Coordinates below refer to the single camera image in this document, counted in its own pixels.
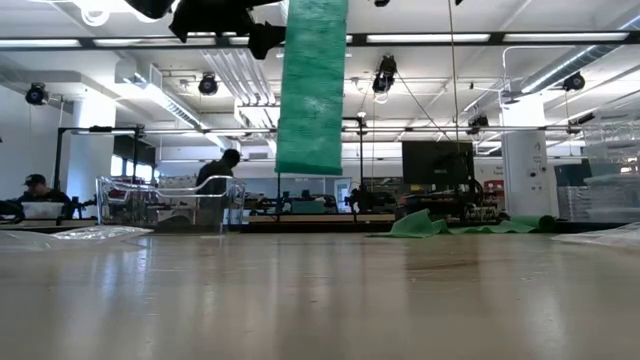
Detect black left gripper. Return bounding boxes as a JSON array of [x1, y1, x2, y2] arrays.
[[168, 0, 287, 61]]

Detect teal elastic bandage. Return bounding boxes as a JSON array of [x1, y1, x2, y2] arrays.
[[274, 0, 350, 177]]

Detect light green bandage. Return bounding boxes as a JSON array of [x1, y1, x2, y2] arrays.
[[369, 208, 557, 239]]

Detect clear plastic bin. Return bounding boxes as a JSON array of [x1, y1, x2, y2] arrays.
[[95, 174, 247, 234]]

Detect teal box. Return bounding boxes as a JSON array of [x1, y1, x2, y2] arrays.
[[291, 199, 326, 215]]

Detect wooden background workbench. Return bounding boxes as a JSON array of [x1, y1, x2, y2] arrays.
[[247, 213, 397, 224]]

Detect white plastic tub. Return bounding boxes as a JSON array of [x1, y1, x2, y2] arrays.
[[19, 201, 65, 220]]

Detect clear plastic bag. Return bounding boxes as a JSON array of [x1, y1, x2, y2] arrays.
[[552, 221, 640, 250], [0, 224, 154, 252]]

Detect black monitor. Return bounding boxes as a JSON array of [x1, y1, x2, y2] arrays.
[[401, 140, 475, 187]]

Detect LED light bar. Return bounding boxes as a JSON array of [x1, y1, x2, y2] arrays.
[[0, 30, 640, 49]]

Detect stack of clear plastic bins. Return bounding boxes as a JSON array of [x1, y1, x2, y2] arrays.
[[556, 117, 640, 224]]

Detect black ceiling cable reel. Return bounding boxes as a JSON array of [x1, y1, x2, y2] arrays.
[[562, 71, 587, 93], [24, 82, 50, 107], [467, 113, 490, 136], [371, 54, 399, 95], [197, 73, 220, 97]]

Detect white ventilation duct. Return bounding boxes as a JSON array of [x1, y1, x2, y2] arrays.
[[113, 58, 209, 132]]

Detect black station frame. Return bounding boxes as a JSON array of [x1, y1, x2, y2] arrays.
[[53, 124, 146, 221], [276, 115, 365, 224]]

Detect black aluminium table frame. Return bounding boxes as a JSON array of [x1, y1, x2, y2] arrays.
[[239, 219, 624, 235]]

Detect thin hanging cord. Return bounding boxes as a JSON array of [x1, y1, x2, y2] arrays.
[[446, 0, 462, 151]]

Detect silver ventilation duct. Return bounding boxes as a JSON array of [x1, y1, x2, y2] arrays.
[[519, 13, 640, 96]]

